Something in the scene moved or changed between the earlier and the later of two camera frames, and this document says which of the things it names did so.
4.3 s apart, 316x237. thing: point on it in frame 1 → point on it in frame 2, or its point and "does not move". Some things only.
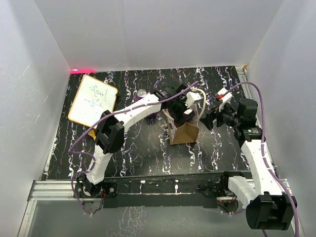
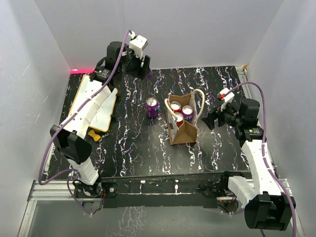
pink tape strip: (83, 71) does not move
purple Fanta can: (140, 94) → (149, 76)
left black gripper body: (177, 107) → (132, 65)
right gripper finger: (208, 120) does not move
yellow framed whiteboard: (91, 98) does not move
